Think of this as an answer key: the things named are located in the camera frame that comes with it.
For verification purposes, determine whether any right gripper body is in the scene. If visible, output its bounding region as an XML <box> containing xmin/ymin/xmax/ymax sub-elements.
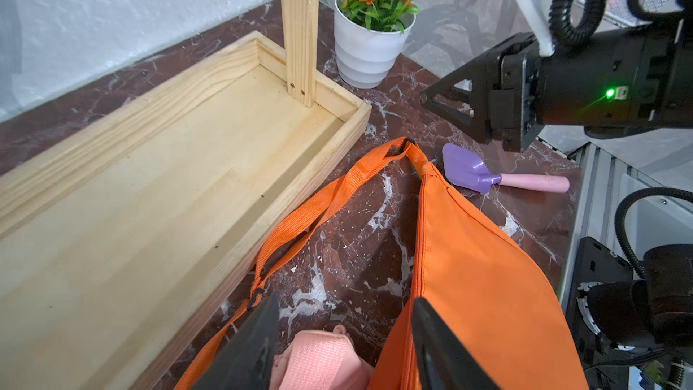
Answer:
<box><xmin>487</xmin><ymin>17</ymin><xmax>692</xmax><ymax>152</ymax></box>

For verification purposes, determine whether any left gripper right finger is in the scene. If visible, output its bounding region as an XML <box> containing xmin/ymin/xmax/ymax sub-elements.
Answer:
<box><xmin>411</xmin><ymin>297</ymin><xmax>499</xmax><ymax>390</ymax></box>

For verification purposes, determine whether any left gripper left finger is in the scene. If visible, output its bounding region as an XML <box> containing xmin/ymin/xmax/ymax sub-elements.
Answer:
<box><xmin>191</xmin><ymin>295</ymin><xmax>279</xmax><ymax>389</ymax></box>

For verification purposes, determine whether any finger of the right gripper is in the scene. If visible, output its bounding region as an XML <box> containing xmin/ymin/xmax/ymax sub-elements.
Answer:
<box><xmin>420</xmin><ymin>53</ymin><xmax>492</xmax><ymax>144</ymax></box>

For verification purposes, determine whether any pink sling bag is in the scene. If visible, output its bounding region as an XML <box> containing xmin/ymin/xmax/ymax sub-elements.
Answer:
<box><xmin>269</xmin><ymin>324</ymin><xmax>375</xmax><ymax>389</ymax></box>

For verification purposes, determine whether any light orange sling bag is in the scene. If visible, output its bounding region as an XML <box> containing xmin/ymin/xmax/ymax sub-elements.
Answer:
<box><xmin>178</xmin><ymin>138</ymin><xmax>587</xmax><ymax>389</ymax></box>

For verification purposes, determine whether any purple pink brush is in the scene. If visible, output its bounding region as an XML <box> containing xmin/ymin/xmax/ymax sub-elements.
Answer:
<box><xmin>442</xmin><ymin>143</ymin><xmax>570</xmax><ymax>194</ymax></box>

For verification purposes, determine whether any potted flower plant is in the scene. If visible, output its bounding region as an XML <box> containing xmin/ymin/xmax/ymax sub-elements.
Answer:
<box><xmin>333</xmin><ymin>0</ymin><xmax>420</xmax><ymax>88</ymax></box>

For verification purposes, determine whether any wooden hanging rack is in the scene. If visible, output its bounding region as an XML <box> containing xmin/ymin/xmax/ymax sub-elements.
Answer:
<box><xmin>1</xmin><ymin>0</ymin><xmax>371</xmax><ymax>389</ymax></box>

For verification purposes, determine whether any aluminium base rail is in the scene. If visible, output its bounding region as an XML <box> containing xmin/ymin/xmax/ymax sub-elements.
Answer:
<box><xmin>557</xmin><ymin>140</ymin><xmax>693</xmax><ymax>390</ymax></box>

